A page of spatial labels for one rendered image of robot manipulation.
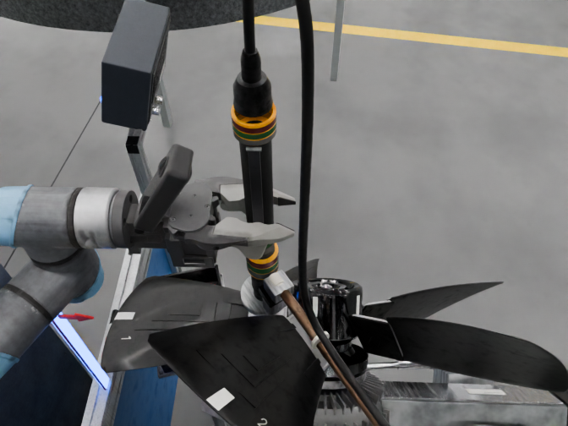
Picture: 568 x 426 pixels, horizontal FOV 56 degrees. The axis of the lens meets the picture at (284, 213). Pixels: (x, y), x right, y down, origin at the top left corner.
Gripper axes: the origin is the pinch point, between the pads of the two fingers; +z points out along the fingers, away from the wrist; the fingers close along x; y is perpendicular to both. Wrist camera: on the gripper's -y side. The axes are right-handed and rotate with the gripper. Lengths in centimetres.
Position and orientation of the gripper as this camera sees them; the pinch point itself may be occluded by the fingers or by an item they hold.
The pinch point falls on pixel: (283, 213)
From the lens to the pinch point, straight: 63.8
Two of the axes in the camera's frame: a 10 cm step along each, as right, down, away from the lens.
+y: 0.1, 6.1, 8.0
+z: 10.0, 0.3, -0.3
